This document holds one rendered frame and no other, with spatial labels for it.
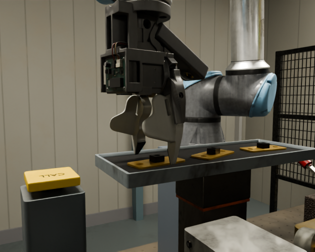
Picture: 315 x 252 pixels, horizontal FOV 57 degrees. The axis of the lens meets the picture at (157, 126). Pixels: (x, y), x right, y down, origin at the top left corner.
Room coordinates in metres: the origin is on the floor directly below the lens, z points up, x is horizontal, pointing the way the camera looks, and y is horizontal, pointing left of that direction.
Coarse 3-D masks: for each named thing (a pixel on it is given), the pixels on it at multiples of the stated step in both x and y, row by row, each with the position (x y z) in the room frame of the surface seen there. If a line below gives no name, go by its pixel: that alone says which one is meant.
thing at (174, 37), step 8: (160, 24) 0.40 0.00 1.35; (160, 32) 0.40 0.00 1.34; (168, 32) 0.41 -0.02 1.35; (160, 40) 0.40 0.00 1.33; (168, 40) 0.41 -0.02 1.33; (176, 40) 0.42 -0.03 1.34; (168, 48) 0.41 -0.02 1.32; (176, 48) 0.42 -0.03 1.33; (184, 48) 0.43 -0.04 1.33; (176, 56) 0.42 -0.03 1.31; (184, 56) 0.43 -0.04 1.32; (192, 56) 0.44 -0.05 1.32; (184, 64) 0.44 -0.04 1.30; (192, 64) 0.44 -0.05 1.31; (200, 64) 0.45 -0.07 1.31; (184, 72) 0.45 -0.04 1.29; (192, 72) 0.45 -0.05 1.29; (200, 72) 0.45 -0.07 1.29; (184, 80) 0.49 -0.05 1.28
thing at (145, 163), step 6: (150, 156) 0.42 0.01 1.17; (156, 156) 0.41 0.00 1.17; (162, 156) 0.42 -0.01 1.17; (132, 162) 0.41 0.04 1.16; (138, 162) 0.41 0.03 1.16; (144, 162) 0.41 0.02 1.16; (150, 162) 0.41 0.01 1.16; (156, 162) 0.41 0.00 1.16; (162, 162) 0.41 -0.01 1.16; (168, 162) 0.41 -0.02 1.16; (180, 162) 0.43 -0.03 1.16; (138, 168) 0.39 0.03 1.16; (144, 168) 0.39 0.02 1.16
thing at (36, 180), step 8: (56, 168) 0.39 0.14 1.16; (64, 168) 0.39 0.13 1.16; (24, 176) 0.36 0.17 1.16; (32, 176) 0.35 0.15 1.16; (40, 176) 0.35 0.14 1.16; (48, 176) 0.35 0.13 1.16; (56, 176) 0.35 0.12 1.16; (64, 176) 0.35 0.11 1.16; (72, 176) 0.35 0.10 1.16; (32, 184) 0.32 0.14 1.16; (40, 184) 0.33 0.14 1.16; (48, 184) 0.33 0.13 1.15; (56, 184) 0.34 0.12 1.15; (64, 184) 0.34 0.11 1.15; (72, 184) 0.35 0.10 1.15
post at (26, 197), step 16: (32, 192) 0.35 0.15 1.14; (48, 192) 0.35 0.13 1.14; (64, 192) 0.35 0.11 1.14; (80, 192) 0.35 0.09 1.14; (32, 208) 0.32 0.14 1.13; (48, 208) 0.33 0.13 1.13; (64, 208) 0.34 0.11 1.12; (80, 208) 0.34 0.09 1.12; (32, 224) 0.32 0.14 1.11; (48, 224) 0.33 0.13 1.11; (64, 224) 0.34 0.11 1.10; (80, 224) 0.34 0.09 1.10; (32, 240) 0.32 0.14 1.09; (48, 240) 0.33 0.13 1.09; (64, 240) 0.34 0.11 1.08; (80, 240) 0.34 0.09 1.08
